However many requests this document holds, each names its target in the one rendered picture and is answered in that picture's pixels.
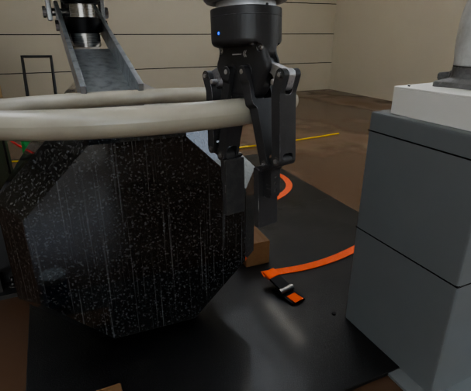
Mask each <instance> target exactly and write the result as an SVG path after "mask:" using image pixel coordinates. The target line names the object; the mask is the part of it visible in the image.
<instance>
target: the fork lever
mask: <svg viewBox="0 0 471 391"><path fill-rule="evenodd" d="M42 10H43V17H44V18H46V17H47V9H46V8H45V6H42ZM51 10H52V15H53V16H55V17H56V20H55V26H56V31H60V33H61V38H62V41H63V44H64V49H65V51H66V54H67V57H68V62H69V65H70V68H71V73H72V75H73V79H74V83H75V86H76V89H77V92H80V93H81V94H87V92H103V91H118V90H133V89H137V90H138V91H143V90H144V83H143V82H142V80H141V79H140V76H139V75H138V73H137V72H136V70H135V68H134V67H133V65H132V64H131V62H130V60H129V58H128V57H127V55H126V54H125V52H124V51H123V48H122V47H121V46H120V44H119V42H118V40H117V39H116V38H115V36H114V34H113V32H112V30H111V29H110V28H109V26H108V23H107V21H106V20H104V18H103V16H102V14H101V12H100V10H99V9H98V8H97V6H96V5H94V11H95V17H96V18H99V19H101V20H102V32H101V33H100V34H101V36H102V38H103V39H104V41H105V43H106V46H107V47H108V49H74V48H73V46H72V43H71V40H70V37H69V35H68V31H67V28H66V26H65V23H64V19H63V16H70V11H69V9H60V7H59V5H58V3H57V1H54V8H51ZM105 14H106V19H108V18H109V11H108V8H107V7H105ZM122 106H144V104H140V105H122ZM102 107H118V106H102ZM102 107H93V108H102Z"/></svg>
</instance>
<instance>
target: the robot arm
mask: <svg viewBox="0 0 471 391"><path fill-rule="evenodd" d="M203 1H204V2H205V3H206V4H207V5H209V6H212V7H216V8H215V9H211V10H210V23H211V42H212V45H213V46H214V47H216V48H218V49H219V51H220V56H219V60H218V63H217V68H215V69H213V70H212V71H204V72H203V81H204V85H205V88H206V101H212V100H221V99H237V98H244V100H245V105H246V106H247V107H248V108H249V109H250V112H251V120H252V124H253V128H254V133H255V141H256V145H257V150H258V156H259V162H260V166H257V167H255V168H254V201H255V227H258V228H261V227H265V226H268V225H269V224H272V223H276V222H277V196H278V195H279V193H280V187H279V186H280V184H279V183H280V168H281V167H282V166H284V165H288V164H293V163H294V162H295V160H296V90H297V87H298V84H299V81H300V76H301V72H300V69H299V68H297V67H295V68H288V67H285V66H283V65H281V64H280V61H279V57H278V54H277V51H276V47H277V46H278V45H279V44H280V43H281V42H282V8H281V7H279V6H277V5H280V4H282V3H284V2H286V1H287V0H203ZM437 79H438V80H436V81H433V85H432V86H435V87H445V88H458V89H466V90H471V0H468V1H467V3H466V6H465V8H464V9H463V12H462V16H461V19H460V22H459V28H458V32H457V36H456V41H455V53H454V62H453V67H452V70H451V71H445V72H439V73H438V77H437ZM231 96H232V97H231ZM242 126H243V125H242ZM242 126H232V127H227V128H221V129H215V130H208V148H209V152H210V153H215V154H217V157H218V158H219V160H220V162H221V172H222V173H221V175H222V176H221V180H222V183H223V214H224V215H227V216H229V215H232V214H234V213H239V212H242V211H245V196H244V158H243V157H242V153H241V152H239V146H240V142H241V132H242ZM217 140H218V141H219V142H218V143H217V142H216V141H217ZM270 155H272V157H269V156H270Z"/></svg>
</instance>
